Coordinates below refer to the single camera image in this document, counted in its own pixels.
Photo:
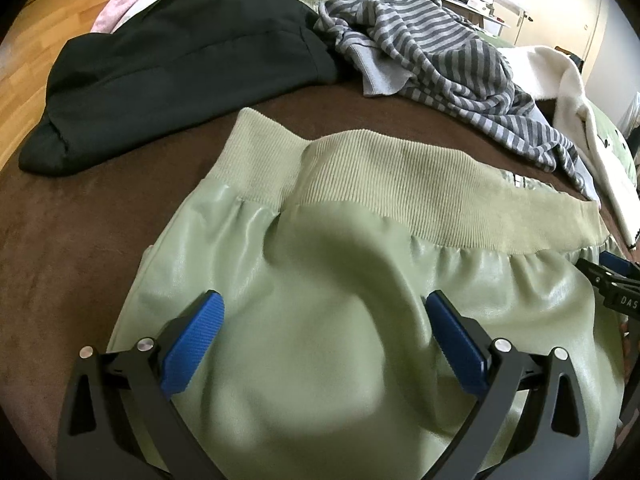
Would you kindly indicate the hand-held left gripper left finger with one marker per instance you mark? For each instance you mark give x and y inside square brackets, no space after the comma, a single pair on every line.
[192,345]

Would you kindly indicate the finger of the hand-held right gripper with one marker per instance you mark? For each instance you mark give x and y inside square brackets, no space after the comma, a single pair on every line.
[620,261]

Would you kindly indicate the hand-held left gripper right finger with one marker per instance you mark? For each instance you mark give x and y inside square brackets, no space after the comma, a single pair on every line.
[457,345]

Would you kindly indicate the green jacket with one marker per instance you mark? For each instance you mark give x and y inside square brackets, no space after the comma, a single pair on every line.
[325,335]

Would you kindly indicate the white fleece jacket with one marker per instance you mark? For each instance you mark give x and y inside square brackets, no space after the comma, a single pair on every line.
[565,85]

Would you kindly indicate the cream wardrobe door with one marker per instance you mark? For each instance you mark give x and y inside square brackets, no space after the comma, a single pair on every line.
[565,10]

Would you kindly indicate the grey striped sweater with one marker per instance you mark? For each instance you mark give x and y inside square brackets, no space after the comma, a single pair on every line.
[425,55]

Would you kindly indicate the black garment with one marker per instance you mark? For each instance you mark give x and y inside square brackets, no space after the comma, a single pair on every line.
[175,60]

